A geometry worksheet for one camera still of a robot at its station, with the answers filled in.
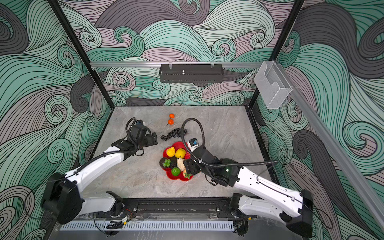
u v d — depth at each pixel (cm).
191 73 94
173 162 85
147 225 70
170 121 109
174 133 98
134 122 65
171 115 112
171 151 88
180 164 83
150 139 75
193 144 60
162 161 81
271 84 78
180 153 87
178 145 96
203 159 48
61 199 40
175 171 80
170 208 75
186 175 78
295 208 39
